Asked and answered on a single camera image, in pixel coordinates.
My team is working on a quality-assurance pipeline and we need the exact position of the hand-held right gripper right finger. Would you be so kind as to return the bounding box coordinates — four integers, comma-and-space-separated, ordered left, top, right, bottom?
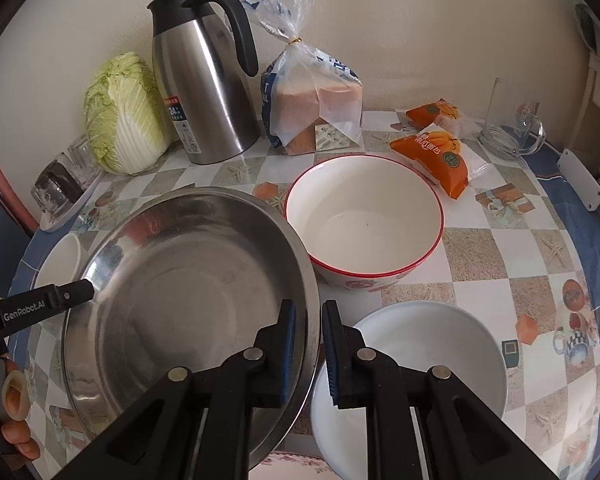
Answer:
321, 300, 561, 480

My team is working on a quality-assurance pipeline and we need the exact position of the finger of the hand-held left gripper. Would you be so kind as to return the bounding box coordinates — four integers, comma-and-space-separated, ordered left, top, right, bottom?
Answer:
50, 278, 97, 312

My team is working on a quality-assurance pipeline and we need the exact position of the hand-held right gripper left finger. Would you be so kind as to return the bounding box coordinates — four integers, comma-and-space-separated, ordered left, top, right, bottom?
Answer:
62, 299, 298, 480

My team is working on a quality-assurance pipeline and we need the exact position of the white ceramic bowl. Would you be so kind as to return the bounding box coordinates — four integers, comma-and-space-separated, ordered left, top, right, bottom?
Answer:
310, 302, 508, 480
34, 232, 88, 291

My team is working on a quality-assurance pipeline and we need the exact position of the stainless steel basin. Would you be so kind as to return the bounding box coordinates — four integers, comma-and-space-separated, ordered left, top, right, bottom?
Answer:
61, 187, 322, 471

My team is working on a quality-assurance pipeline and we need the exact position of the red-rimmed white bowl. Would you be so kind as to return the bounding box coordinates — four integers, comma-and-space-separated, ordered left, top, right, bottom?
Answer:
283, 154, 446, 292

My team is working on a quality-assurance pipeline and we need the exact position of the pink floral plate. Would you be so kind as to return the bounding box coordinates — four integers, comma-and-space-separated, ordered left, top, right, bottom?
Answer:
252, 452, 333, 480

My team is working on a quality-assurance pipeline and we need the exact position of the person's left hand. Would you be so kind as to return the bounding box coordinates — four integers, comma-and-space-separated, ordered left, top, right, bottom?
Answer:
0, 355, 42, 462

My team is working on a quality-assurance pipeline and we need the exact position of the blue red-edged chair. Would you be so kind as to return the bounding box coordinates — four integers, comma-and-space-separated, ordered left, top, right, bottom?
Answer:
0, 157, 38, 306

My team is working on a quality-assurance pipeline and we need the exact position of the napa cabbage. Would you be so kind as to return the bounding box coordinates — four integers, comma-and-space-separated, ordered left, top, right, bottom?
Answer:
83, 51, 173, 176

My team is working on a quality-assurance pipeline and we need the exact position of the checked printed tablecloth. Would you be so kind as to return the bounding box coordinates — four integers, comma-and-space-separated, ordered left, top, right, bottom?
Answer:
7, 107, 600, 480

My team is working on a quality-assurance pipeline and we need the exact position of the orange snack packet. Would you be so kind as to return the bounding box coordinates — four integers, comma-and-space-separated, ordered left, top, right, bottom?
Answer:
404, 99, 473, 136
389, 127, 491, 200

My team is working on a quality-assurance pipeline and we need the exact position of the bagged sliced bread loaf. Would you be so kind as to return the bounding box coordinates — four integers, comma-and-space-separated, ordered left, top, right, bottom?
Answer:
242, 0, 366, 157

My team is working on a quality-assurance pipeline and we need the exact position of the stainless steel thermal carafe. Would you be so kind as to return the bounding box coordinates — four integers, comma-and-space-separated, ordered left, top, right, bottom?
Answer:
146, 0, 262, 166

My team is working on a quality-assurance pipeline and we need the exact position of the clear glass mug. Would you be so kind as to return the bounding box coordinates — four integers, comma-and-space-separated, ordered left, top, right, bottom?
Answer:
477, 77, 548, 161

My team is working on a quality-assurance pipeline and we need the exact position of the white flat device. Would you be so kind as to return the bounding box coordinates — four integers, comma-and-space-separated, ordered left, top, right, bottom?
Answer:
557, 149, 600, 211

